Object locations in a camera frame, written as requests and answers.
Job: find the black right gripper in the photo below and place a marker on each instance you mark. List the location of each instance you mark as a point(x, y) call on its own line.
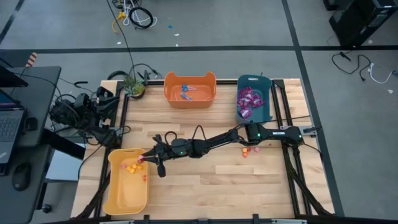
point(166, 149)

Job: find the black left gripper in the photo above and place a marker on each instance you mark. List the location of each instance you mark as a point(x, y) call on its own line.
point(87, 105)

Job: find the orange plastic bin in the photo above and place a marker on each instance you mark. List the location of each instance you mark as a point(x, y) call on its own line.
point(199, 102)

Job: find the purple Skittles candy bag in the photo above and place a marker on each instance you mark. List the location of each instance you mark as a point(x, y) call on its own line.
point(245, 91)
point(245, 113)
point(242, 102)
point(249, 97)
point(257, 101)

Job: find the teal plastic bin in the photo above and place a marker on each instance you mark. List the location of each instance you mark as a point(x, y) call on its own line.
point(261, 112)

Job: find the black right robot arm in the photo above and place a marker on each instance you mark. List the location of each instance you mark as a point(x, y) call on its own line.
point(280, 133)

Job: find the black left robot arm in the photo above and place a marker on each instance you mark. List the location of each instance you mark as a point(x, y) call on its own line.
point(65, 113)

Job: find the small potted green plant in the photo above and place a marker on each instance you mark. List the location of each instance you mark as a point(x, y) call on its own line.
point(135, 88)

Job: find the yellow plastic bin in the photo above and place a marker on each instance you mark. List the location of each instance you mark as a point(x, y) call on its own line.
point(127, 193)

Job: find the black desk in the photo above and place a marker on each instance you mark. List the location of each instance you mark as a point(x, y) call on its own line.
point(40, 93)

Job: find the white panel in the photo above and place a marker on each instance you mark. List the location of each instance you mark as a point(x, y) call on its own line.
point(63, 168)

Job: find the orange black striped object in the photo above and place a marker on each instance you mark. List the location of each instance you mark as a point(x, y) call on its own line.
point(31, 59)

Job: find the black monitor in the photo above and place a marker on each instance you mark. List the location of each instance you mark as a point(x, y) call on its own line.
point(11, 79)

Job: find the dark laptop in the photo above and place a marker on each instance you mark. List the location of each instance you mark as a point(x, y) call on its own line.
point(9, 130)

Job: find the black computer mouse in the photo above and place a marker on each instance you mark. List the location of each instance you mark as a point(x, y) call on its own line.
point(21, 176)

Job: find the black caster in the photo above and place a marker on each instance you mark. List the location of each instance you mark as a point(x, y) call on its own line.
point(47, 208)

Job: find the black equipment case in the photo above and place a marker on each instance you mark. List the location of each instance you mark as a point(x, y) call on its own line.
point(357, 21)

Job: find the black aluminium table frame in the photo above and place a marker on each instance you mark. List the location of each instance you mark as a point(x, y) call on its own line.
point(154, 82)

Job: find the silver metal bracket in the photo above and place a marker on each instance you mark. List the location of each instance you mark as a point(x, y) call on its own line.
point(116, 222)
point(289, 221)

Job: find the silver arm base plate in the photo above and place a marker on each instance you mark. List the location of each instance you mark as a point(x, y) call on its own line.
point(308, 133)

